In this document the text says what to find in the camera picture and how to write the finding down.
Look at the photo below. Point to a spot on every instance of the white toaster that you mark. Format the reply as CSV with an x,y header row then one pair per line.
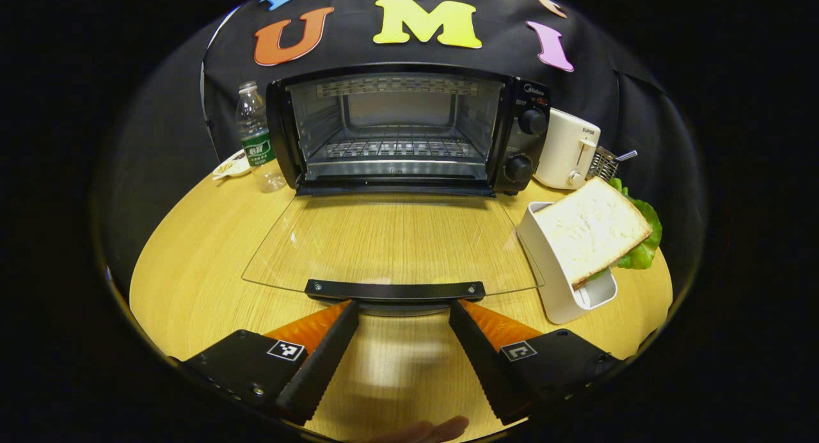
x,y
563,148

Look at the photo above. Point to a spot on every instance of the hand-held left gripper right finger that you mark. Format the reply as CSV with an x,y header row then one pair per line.
x,y
486,366

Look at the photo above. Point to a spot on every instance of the black backdrop cloth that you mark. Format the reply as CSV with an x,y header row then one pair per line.
x,y
576,91

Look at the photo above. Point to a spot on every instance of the metal utensil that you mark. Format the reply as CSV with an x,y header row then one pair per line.
x,y
627,155

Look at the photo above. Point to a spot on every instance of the clear plastic water bottle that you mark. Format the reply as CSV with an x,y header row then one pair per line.
x,y
256,148

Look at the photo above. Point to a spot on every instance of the black electric oven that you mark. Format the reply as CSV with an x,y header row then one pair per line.
x,y
528,145

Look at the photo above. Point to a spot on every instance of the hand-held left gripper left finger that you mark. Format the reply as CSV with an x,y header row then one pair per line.
x,y
323,366

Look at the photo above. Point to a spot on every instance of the lettuce sandwich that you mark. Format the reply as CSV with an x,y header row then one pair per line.
x,y
588,228

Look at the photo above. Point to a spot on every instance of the small white dish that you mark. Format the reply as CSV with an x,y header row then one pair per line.
x,y
233,168

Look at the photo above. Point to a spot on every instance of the white plastic sandwich holder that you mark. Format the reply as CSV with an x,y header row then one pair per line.
x,y
550,286

